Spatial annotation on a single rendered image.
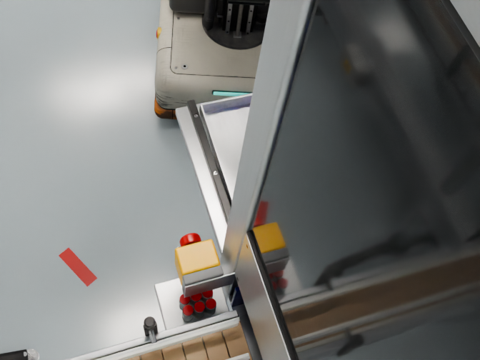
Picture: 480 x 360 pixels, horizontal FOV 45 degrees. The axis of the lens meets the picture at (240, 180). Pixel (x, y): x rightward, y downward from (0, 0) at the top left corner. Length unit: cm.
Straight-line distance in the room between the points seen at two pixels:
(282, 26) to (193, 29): 181
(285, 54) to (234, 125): 82
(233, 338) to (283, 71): 66
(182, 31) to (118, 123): 45
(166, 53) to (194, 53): 11
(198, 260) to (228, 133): 40
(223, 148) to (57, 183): 111
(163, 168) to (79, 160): 32
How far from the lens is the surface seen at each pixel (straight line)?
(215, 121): 137
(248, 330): 118
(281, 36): 56
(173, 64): 224
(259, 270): 87
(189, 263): 105
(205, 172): 130
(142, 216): 222
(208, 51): 228
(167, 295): 119
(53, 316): 213
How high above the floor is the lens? 202
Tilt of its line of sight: 61 degrees down
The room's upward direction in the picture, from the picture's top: 12 degrees clockwise
